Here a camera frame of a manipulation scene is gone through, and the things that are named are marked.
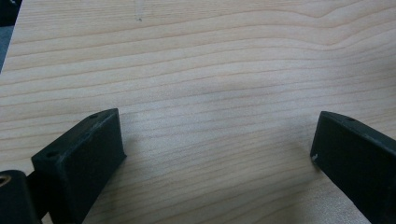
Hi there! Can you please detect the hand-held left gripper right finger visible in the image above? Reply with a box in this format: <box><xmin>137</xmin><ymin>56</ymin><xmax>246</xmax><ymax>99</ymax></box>
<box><xmin>309</xmin><ymin>110</ymin><xmax>396</xmax><ymax>224</ymax></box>

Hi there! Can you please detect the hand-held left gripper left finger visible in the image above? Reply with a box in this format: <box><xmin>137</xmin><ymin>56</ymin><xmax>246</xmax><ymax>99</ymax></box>
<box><xmin>31</xmin><ymin>107</ymin><xmax>128</xmax><ymax>224</ymax></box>

